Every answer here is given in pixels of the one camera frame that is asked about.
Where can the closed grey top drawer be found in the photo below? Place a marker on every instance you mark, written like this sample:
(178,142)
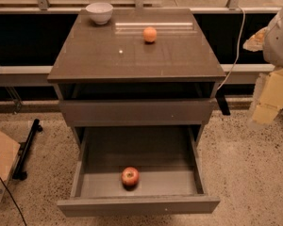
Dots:
(135,113)

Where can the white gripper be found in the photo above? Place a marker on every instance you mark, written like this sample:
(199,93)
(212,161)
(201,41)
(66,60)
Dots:
(279,42)

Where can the red apple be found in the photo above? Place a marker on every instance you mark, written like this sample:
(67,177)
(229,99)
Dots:
(130,176)

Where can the white ceramic bowl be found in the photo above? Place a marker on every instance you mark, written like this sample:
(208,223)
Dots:
(100,13)

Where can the grey drawer cabinet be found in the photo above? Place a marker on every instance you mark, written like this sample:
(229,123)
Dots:
(112,62)

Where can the cardboard box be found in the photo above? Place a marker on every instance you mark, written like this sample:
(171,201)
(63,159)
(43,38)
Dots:
(8,155)

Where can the orange fruit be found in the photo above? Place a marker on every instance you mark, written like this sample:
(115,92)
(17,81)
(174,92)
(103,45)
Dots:
(149,34)

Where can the open grey middle drawer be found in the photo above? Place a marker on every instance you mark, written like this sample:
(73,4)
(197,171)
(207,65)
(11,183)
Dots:
(166,158)

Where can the black metal stand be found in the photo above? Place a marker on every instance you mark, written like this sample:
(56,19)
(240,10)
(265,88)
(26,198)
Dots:
(19,172)

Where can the metal window railing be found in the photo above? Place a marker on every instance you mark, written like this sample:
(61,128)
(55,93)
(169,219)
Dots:
(36,76)

